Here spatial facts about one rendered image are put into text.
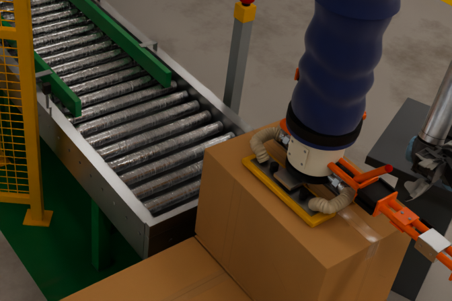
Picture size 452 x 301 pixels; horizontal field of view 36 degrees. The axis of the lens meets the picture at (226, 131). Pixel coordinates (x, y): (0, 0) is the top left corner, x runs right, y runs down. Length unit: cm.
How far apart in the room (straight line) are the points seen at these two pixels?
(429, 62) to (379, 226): 293
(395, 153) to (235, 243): 79
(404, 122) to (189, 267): 111
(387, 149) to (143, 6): 270
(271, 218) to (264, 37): 284
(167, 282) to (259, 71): 231
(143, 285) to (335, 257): 70
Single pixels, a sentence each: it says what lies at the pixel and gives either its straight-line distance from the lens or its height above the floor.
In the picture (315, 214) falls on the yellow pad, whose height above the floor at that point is 97.
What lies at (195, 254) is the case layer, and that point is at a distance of 250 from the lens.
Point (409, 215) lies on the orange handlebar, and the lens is 202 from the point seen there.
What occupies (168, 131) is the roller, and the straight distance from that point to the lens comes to 301.
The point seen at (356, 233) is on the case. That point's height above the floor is 94.
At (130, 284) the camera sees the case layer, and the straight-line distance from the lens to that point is 240.
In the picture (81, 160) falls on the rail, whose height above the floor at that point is 54.
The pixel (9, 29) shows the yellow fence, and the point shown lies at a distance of 276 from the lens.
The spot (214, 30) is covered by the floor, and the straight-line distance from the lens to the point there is 483.
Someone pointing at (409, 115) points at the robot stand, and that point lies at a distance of 303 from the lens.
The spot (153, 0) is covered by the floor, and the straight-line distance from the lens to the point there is 514.
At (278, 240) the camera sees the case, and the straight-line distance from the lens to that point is 214.
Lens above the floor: 241
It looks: 38 degrees down
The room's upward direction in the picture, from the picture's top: 8 degrees clockwise
